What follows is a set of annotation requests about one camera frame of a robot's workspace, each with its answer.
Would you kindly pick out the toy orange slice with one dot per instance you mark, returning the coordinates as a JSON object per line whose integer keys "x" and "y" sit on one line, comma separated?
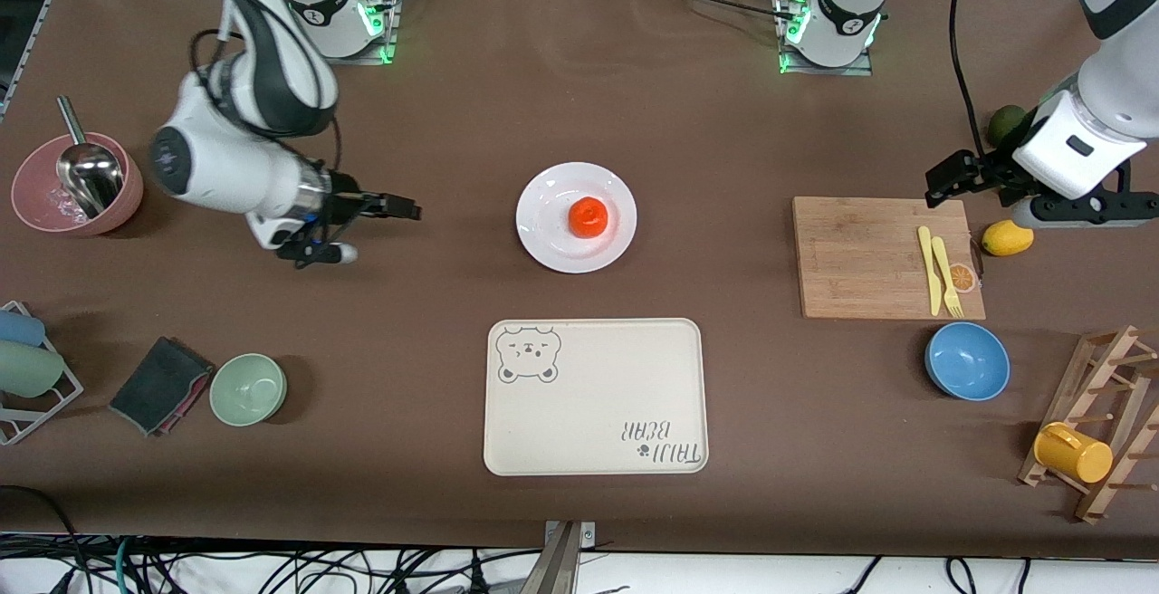
{"x": 963, "y": 279}

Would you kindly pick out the yellow mug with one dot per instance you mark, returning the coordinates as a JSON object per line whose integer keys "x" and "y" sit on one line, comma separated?
{"x": 1073, "y": 454}

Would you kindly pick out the pale green cup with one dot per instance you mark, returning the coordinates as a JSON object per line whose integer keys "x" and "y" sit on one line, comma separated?
{"x": 27, "y": 369}

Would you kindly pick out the bamboo cutting board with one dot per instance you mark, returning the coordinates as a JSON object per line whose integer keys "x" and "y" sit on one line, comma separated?
{"x": 860, "y": 259}

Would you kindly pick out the pink bowl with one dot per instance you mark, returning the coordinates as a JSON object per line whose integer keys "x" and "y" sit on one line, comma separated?
{"x": 32, "y": 186}

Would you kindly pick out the metal mounting bracket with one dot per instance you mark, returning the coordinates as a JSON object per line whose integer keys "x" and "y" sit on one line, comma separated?
{"x": 561, "y": 567}

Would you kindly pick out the yellow lemon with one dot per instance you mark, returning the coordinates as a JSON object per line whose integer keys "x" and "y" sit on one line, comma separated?
{"x": 1005, "y": 241}

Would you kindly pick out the orange mandarin fruit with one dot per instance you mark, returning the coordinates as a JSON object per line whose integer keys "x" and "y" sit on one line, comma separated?
{"x": 589, "y": 217}

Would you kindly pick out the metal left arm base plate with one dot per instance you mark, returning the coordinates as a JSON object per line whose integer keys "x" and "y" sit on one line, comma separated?
{"x": 858, "y": 67}

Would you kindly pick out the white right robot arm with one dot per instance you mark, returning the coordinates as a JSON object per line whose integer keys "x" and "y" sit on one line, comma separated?
{"x": 226, "y": 159}

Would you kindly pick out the yellow plastic knife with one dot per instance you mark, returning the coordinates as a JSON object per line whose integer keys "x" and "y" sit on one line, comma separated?
{"x": 931, "y": 273}

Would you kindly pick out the folded dark grey cloth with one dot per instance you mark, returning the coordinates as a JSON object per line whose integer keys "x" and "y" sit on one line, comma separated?
{"x": 158, "y": 386}

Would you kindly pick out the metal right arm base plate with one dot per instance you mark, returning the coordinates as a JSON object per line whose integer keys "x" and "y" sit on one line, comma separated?
{"x": 389, "y": 49}

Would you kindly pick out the blue bowl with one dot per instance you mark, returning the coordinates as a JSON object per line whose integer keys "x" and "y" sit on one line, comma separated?
{"x": 967, "y": 361}

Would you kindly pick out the wooden mug rack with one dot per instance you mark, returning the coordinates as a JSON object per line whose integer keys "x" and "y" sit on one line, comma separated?
{"x": 1114, "y": 368}

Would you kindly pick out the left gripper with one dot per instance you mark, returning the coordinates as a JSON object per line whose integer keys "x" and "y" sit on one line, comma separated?
{"x": 989, "y": 169}

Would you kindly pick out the cream tray with bear print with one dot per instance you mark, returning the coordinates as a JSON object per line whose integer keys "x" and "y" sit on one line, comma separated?
{"x": 598, "y": 395}

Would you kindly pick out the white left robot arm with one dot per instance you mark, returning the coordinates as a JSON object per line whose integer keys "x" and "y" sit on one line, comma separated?
{"x": 842, "y": 5}

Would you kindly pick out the dark green lime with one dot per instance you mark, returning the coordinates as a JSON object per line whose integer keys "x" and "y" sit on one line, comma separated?
{"x": 1003, "y": 126}

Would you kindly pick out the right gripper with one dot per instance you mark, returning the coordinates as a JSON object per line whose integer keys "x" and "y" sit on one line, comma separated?
{"x": 349, "y": 205}

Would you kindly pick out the white round plate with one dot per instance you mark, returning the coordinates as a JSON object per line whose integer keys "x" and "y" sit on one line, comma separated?
{"x": 543, "y": 232}

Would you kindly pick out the metal scoop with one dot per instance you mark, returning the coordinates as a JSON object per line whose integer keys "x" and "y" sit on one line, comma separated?
{"x": 90, "y": 179}

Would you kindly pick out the pale green bowl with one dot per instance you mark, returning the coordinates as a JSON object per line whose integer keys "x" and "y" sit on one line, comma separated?
{"x": 247, "y": 390}

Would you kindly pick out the yellow plastic fork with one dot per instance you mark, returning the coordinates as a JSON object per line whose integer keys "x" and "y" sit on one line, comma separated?
{"x": 947, "y": 277}

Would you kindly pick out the light blue cup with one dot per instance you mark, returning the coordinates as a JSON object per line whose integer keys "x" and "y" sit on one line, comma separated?
{"x": 20, "y": 329}

